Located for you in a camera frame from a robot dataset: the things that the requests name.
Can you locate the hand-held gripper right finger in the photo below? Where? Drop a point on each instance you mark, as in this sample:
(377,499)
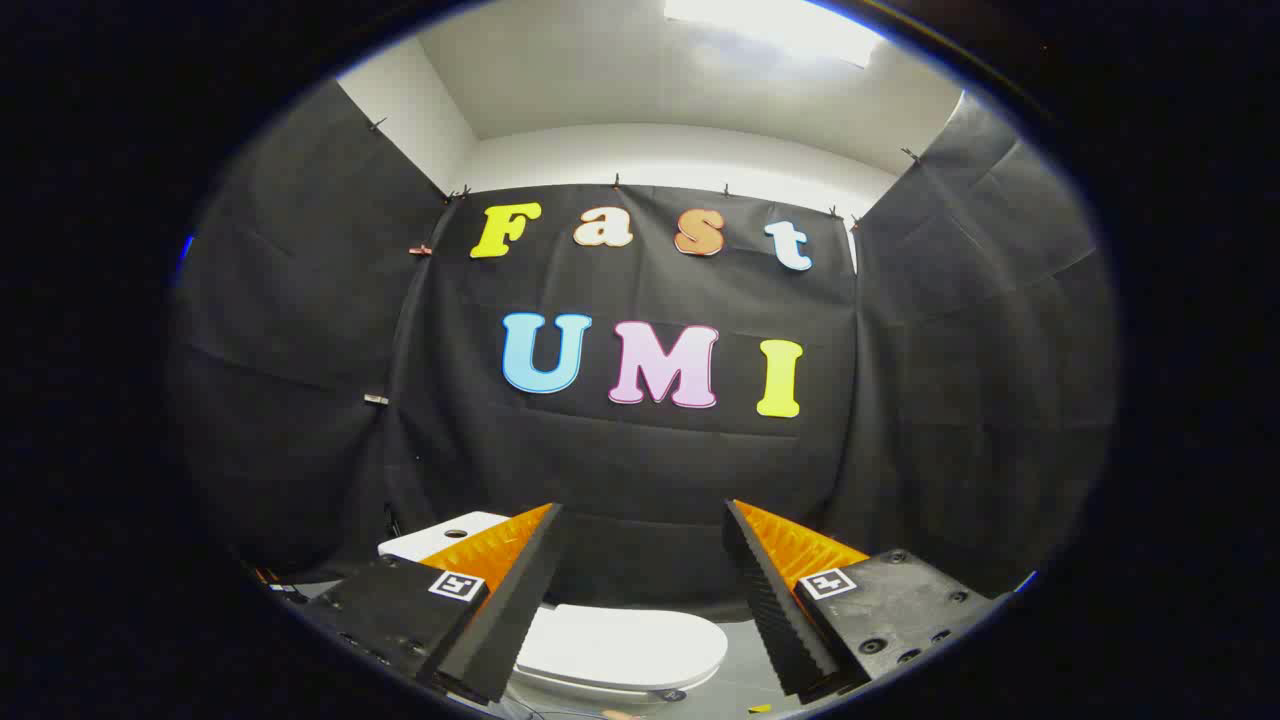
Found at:
(765,610)

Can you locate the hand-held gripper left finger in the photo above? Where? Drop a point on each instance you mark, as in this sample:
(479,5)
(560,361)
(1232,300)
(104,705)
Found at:
(510,610)

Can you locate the black backdrop cloth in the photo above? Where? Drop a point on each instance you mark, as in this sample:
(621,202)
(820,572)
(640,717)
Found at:
(650,470)

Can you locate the white ceramic toilet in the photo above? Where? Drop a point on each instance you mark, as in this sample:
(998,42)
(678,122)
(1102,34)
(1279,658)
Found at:
(482,522)

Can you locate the white toilet lid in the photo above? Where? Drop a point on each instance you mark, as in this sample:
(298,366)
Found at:
(630,640)

